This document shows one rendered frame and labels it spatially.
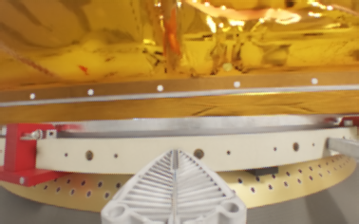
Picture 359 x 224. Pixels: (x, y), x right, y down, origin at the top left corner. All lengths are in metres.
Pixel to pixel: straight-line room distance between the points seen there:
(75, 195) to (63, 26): 0.32
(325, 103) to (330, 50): 0.10
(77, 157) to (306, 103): 0.41
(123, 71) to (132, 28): 0.09
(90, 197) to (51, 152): 0.09
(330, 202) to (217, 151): 0.24
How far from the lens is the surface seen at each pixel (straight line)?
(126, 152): 0.21
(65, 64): 0.37
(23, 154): 0.32
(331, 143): 0.34
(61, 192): 0.32
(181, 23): 0.29
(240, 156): 0.22
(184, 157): 0.16
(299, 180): 0.33
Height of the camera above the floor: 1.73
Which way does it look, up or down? 6 degrees up
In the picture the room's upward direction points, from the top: 2 degrees counter-clockwise
